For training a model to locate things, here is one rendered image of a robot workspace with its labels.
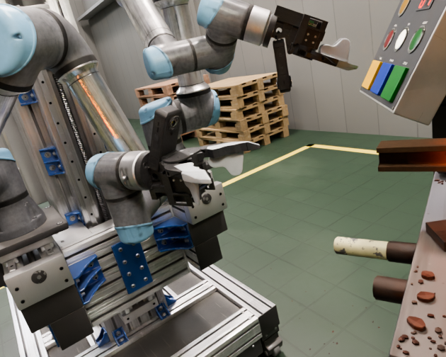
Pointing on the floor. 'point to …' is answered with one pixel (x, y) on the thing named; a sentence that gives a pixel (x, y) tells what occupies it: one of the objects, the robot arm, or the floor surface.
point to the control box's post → (443, 119)
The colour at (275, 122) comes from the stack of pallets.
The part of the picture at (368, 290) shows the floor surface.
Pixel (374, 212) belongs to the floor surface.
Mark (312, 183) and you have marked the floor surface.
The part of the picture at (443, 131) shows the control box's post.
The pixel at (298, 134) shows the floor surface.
